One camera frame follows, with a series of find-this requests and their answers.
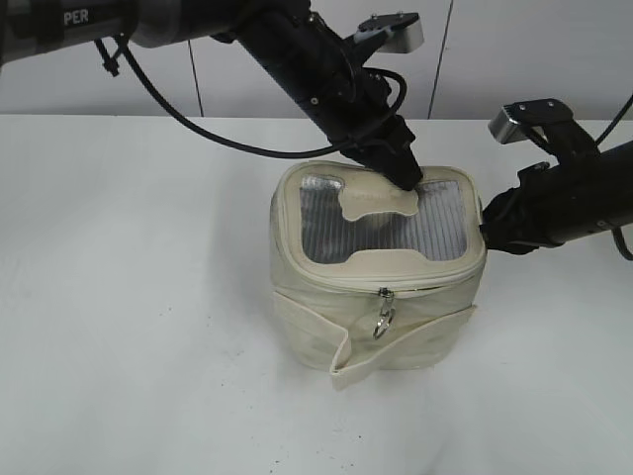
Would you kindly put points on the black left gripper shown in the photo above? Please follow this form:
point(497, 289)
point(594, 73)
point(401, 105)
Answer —
point(353, 110)

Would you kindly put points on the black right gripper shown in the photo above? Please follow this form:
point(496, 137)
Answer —
point(542, 211)

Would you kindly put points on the cream zippered lunch bag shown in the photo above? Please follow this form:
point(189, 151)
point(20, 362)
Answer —
point(366, 276)

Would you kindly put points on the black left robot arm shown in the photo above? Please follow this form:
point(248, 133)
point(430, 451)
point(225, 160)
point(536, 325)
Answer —
point(327, 76)

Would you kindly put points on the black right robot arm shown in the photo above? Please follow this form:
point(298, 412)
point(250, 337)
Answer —
point(606, 192)

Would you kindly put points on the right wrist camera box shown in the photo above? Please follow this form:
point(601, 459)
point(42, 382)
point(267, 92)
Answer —
point(549, 124)

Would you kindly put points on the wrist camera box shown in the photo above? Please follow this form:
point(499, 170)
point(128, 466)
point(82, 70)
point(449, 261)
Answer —
point(398, 33)
point(549, 124)

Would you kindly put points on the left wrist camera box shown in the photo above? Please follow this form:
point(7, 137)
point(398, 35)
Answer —
point(398, 33)

